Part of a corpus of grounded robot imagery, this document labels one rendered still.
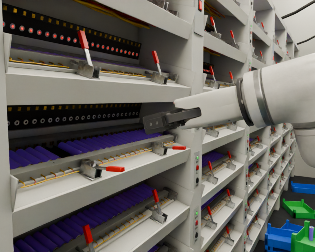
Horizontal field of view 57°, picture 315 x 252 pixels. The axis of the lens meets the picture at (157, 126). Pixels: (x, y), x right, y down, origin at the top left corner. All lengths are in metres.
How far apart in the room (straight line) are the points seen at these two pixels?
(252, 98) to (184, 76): 0.53
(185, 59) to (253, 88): 0.54
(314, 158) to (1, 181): 0.41
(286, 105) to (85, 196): 0.37
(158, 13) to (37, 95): 0.41
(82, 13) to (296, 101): 0.60
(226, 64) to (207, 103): 1.20
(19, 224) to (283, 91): 0.41
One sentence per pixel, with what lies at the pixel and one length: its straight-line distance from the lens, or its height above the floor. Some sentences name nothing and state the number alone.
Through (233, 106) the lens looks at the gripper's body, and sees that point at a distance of 0.42.
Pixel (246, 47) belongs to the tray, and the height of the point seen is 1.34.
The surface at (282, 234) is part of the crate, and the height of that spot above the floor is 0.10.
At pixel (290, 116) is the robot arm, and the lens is 0.42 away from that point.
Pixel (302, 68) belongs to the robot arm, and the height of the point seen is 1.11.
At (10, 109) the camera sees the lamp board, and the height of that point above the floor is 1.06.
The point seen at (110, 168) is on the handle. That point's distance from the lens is 0.55.
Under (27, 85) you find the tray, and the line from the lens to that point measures 0.46.
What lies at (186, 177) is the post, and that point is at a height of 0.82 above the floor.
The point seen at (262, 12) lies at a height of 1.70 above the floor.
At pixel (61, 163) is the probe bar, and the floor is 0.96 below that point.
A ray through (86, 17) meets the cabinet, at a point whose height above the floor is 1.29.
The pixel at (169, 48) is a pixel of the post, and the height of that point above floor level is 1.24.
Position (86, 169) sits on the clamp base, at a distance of 0.58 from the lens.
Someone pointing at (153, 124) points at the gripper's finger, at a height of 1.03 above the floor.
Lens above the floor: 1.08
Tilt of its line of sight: 5 degrees down
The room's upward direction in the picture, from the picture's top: straight up
